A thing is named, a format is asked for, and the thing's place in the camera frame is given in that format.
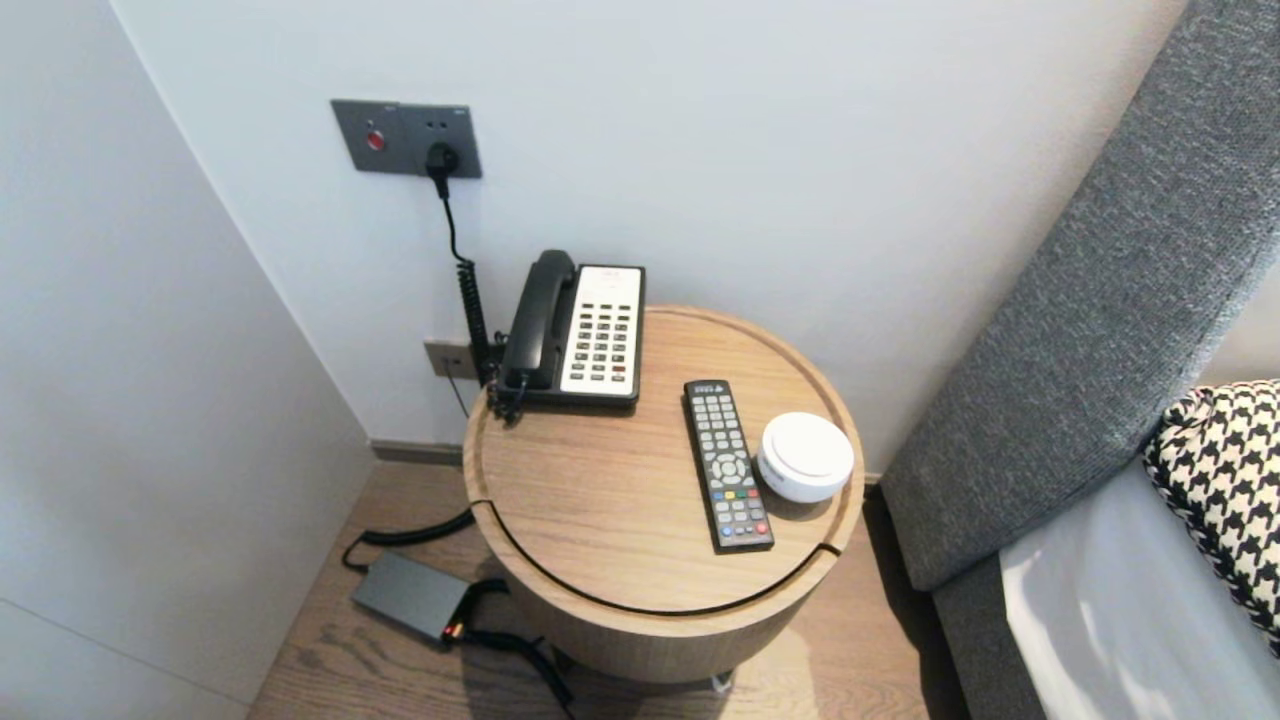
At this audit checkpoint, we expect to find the black TV remote control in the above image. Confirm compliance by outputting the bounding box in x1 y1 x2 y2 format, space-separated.
683 380 776 554

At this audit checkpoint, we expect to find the white round puck device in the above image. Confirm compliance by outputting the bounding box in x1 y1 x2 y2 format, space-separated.
757 412 856 504

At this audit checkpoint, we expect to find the curved front wooden drawer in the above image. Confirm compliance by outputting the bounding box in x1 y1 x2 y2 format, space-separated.
470 500 843 687

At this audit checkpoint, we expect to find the black telephone handset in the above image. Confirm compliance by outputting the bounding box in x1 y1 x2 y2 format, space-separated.
498 250 578 393

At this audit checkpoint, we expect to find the round wooden bedside table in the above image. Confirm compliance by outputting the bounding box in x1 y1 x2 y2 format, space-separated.
462 305 867 626

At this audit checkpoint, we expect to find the grey power adapter box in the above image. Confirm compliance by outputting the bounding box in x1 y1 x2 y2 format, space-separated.
350 552 473 644

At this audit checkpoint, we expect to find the grey fabric headboard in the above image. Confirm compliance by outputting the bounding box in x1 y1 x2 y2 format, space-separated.
880 0 1280 593

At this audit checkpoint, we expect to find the white bed sheet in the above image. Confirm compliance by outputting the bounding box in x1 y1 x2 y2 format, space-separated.
1000 455 1280 720

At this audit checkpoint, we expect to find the black white houndstooth pillow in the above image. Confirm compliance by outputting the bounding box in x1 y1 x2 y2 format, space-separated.
1143 380 1280 661

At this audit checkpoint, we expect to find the black curly handset cord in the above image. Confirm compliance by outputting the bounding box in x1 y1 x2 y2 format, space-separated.
488 372 529 426

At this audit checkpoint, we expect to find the black coiled power cable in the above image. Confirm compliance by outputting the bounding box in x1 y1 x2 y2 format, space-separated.
342 143 496 576

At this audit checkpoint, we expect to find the small grey wall jack plate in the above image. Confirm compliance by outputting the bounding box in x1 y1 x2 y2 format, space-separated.
423 339 481 382

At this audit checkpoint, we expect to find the grey wall socket plate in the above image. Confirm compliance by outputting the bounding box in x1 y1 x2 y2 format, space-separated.
398 103 483 181

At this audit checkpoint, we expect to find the grey switch plate red button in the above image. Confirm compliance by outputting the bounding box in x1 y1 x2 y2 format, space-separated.
331 99 406 176

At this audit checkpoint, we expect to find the grey fabric bed frame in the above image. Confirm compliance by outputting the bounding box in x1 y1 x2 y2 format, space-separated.
932 555 1051 720

